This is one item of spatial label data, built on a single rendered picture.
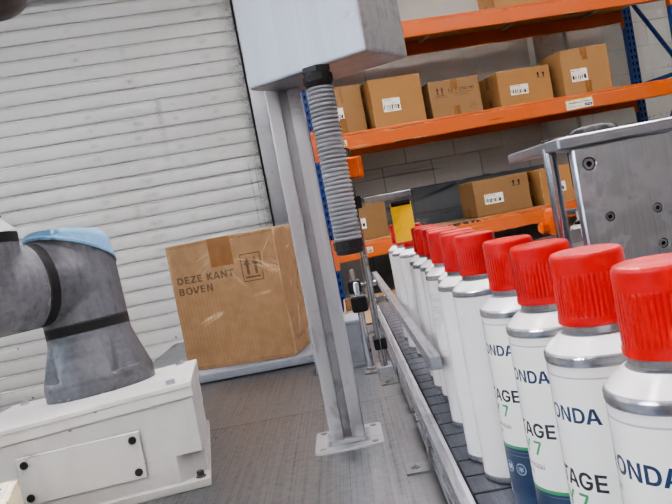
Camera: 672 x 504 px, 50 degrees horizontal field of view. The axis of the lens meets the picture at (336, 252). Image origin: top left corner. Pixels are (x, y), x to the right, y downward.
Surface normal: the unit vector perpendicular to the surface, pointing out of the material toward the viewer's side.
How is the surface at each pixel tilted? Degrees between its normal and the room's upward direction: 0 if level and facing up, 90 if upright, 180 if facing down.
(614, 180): 90
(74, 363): 69
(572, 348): 45
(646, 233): 90
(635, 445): 90
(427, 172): 90
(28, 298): 104
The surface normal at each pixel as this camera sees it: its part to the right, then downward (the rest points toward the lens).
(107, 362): 0.40, -0.42
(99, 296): 0.67, -0.17
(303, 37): -0.56, 0.15
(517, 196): 0.19, 0.04
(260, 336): -0.19, 0.09
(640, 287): -0.74, 0.17
